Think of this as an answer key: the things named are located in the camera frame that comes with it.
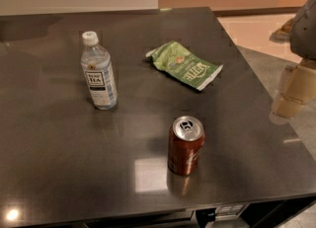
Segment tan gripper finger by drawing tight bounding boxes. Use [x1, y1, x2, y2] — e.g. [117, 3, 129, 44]
[272, 58, 316, 118]

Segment red coke can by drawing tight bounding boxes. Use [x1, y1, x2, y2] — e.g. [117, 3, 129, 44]
[168, 115, 205, 176]

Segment green jalapeno chip bag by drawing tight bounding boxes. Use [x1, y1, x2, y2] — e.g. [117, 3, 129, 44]
[146, 40, 223, 91]

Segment label plate under table edge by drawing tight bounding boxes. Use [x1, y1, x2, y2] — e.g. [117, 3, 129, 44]
[215, 204, 244, 216]

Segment clear tea water bottle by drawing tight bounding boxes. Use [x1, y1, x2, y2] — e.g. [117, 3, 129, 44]
[81, 31, 118, 111]

